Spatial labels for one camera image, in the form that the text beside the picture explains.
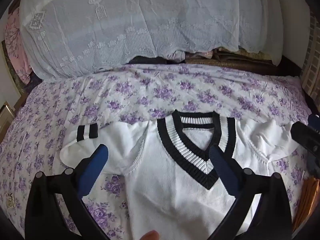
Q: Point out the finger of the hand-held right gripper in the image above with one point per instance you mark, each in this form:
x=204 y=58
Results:
x=315 y=120
x=306 y=137

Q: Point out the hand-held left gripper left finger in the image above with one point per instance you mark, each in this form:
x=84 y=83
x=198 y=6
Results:
x=93 y=165

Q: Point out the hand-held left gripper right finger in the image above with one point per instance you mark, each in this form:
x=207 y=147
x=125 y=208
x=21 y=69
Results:
x=223 y=170

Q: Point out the white sweater with black stripes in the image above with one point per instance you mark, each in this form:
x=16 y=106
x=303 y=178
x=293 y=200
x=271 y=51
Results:
x=160 y=195

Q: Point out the person's left hand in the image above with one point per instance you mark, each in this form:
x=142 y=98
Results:
x=150 y=236

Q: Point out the orange cloth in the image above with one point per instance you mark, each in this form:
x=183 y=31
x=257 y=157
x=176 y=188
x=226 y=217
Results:
x=307 y=200

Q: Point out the purple floral bed sheet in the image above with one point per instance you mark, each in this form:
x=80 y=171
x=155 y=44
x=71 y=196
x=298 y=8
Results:
x=140 y=90

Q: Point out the dark blue cloth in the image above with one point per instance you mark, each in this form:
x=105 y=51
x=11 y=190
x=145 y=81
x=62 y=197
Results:
x=32 y=82

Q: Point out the stack of folded blankets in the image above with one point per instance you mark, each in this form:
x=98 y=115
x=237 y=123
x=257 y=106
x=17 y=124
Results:
x=225 y=56

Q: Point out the dark folded blanket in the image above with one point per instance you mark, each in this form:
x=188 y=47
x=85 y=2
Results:
x=150 y=60

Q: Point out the pink floral cloth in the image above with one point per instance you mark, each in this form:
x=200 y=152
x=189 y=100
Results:
x=15 y=45

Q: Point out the white lace cover cloth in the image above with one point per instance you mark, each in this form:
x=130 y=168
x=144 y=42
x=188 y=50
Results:
x=125 y=17

